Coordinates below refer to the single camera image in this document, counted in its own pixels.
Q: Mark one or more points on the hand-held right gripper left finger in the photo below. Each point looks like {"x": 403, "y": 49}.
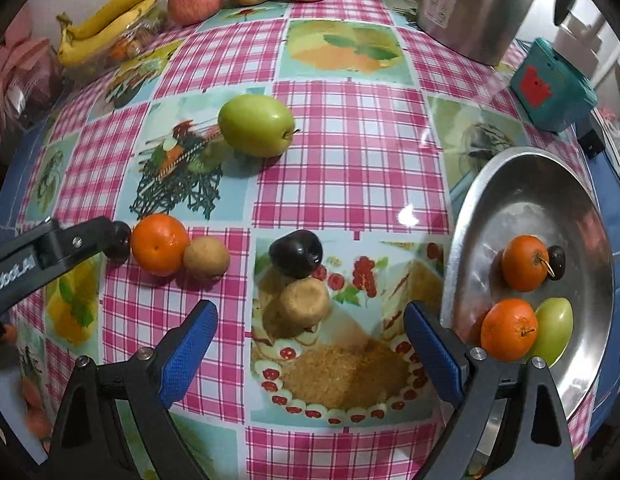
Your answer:
{"x": 190, "y": 355}

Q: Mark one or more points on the pink wrapped flower bouquet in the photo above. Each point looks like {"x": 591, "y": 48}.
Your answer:
{"x": 25, "y": 60}

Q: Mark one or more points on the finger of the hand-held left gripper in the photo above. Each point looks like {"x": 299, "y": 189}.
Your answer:
{"x": 80, "y": 242}

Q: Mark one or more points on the round green jujube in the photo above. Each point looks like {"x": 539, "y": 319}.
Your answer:
{"x": 256, "y": 125}

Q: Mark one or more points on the yellow banana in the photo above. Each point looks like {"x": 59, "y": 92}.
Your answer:
{"x": 120, "y": 7}
{"x": 97, "y": 40}

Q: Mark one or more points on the round tan fruit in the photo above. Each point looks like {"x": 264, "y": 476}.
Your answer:
{"x": 305, "y": 301}

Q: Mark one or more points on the dark purple plum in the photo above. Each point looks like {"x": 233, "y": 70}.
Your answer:
{"x": 296, "y": 255}
{"x": 557, "y": 261}
{"x": 121, "y": 240}

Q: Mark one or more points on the pink checkered printed tablecloth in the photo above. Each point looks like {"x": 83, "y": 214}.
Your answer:
{"x": 350, "y": 160}

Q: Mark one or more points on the clear plastic fruit container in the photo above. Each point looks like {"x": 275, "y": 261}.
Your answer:
{"x": 142, "y": 35}

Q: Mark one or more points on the large oval green jujube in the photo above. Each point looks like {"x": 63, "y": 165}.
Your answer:
{"x": 557, "y": 327}

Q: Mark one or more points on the brown kiwi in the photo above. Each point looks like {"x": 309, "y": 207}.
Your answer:
{"x": 206, "y": 257}

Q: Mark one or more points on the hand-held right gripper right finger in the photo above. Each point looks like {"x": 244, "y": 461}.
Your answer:
{"x": 432, "y": 355}

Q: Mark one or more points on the teal box with red label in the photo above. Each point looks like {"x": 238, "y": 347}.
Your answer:
{"x": 550, "y": 85}

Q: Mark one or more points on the small black box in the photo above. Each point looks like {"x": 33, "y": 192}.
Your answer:
{"x": 590, "y": 142}

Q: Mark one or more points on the orange mandarin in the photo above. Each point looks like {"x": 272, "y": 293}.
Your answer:
{"x": 509, "y": 330}
{"x": 524, "y": 262}
{"x": 160, "y": 245}

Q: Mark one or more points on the small orange fruit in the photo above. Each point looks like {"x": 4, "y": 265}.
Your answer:
{"x": 120, "y": 49}

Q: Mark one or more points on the round metal plate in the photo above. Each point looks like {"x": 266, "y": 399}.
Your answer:
{"x": 530, "y": 200}

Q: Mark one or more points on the stainless steel thermos jug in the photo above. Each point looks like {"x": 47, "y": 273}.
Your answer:
{"x": 480, "y": 10}

